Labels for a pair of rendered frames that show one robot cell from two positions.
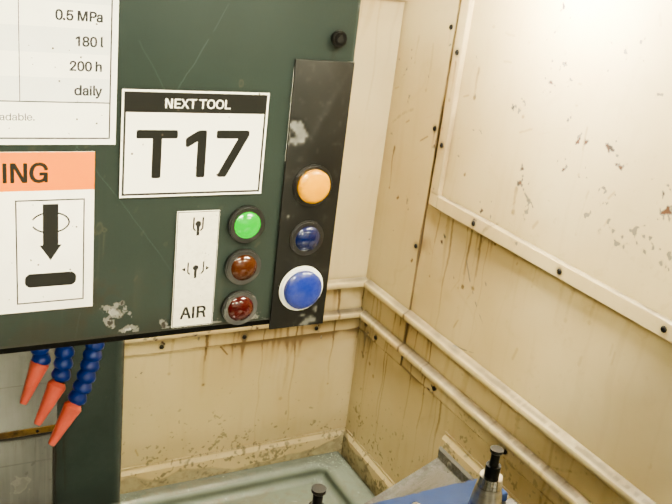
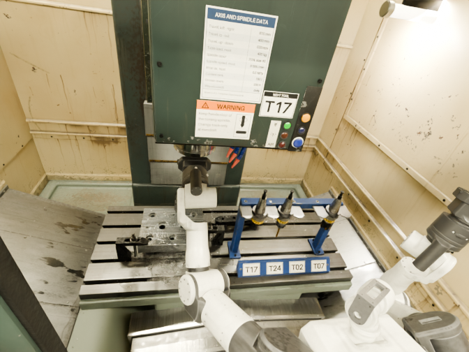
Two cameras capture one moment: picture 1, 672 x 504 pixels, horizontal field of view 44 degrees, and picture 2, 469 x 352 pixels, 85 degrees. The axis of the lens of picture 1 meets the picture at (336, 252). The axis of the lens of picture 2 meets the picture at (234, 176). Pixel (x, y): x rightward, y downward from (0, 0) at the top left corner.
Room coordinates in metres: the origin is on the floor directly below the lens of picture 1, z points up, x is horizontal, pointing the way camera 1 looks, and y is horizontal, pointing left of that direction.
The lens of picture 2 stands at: (-0.16, 0.00, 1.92)
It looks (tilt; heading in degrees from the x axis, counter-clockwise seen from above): 35 degrees down; 15
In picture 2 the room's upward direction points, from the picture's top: 10 degrees clockwise
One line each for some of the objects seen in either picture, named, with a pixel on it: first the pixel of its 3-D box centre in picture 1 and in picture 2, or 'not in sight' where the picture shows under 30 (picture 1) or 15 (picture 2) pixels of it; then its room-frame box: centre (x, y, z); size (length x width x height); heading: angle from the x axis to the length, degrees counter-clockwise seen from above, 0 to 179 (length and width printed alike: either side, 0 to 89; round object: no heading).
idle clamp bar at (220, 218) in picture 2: not in sight; (239, 221); (0.80, 0.20, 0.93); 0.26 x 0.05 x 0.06; 125
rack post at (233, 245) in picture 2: not in sight; (238, 229); (0.64, 0.16, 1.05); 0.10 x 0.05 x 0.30; 30
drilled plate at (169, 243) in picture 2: not in sight; (172, 228); (0.57, 0.46, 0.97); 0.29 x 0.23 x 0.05; 120
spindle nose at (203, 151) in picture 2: not in sight; (195, 132); (0.60, 0.38, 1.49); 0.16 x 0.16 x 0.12
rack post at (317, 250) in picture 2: not in sight; (325, 228); (0.86, -0.22, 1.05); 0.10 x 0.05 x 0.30; 30
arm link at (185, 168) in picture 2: not in sight; (195, 171); (0.51, 0.33, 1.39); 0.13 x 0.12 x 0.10; 120
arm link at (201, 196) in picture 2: not in sight; (198, 189); (0.42, 0.27, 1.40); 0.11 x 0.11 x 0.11; 30
